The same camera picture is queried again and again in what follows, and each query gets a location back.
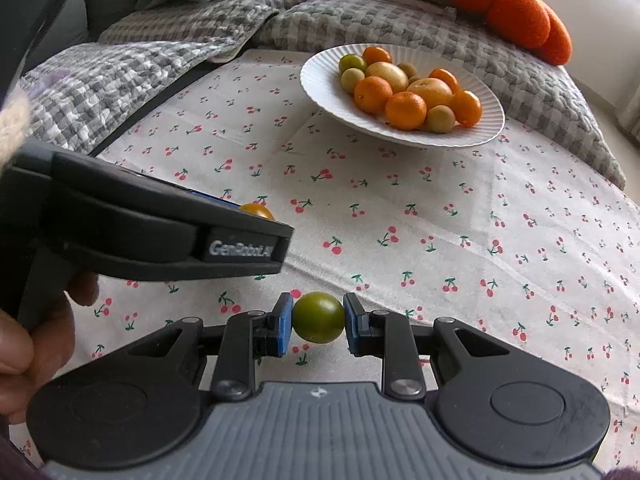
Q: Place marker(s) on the dark green cherry tomato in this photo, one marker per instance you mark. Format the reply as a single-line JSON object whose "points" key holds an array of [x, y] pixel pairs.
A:
{"points": [[318, 317]]}

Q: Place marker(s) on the person's left hand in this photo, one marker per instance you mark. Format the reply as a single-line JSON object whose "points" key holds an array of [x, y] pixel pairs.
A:
{"points": [[45, 355]]}

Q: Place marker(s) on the yellow-orange cherry tomato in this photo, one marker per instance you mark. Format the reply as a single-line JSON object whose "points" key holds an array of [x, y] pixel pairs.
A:
{"points": [[257, 210]]}

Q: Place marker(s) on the grey checked quilted blanket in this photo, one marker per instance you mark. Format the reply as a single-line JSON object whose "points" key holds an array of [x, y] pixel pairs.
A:
{"points": [[150, 60]]}

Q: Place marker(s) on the yellow pear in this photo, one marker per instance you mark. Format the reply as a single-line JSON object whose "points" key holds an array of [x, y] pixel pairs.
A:
{"points": [[387, 74]]}

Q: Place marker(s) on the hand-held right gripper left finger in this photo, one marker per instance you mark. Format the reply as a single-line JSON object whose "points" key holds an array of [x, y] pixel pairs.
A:
{"points": [[285, 322]]}

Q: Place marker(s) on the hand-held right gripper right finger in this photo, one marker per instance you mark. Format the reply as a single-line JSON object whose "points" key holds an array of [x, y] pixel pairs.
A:
{"points": [[352, 325]]}

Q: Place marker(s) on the white ribbed plate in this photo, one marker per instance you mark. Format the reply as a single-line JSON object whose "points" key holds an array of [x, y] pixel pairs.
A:
{"points": [[325, 102]]}

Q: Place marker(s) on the cherry print cloth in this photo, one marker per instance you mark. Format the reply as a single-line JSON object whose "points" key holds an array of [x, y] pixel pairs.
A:
{"points": [[400, 200]]}

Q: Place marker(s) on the dark maroon clothing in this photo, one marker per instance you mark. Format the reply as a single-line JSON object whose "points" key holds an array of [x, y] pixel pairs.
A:
{"points": [[15, 460]]}

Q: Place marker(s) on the orange tangerine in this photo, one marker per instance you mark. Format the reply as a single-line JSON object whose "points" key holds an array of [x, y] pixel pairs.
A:
{"points": [[372, 95], [405, 111]]}

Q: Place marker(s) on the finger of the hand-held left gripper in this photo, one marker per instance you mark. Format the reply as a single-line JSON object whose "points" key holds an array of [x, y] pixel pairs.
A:
{"points": [[215, 200]]}

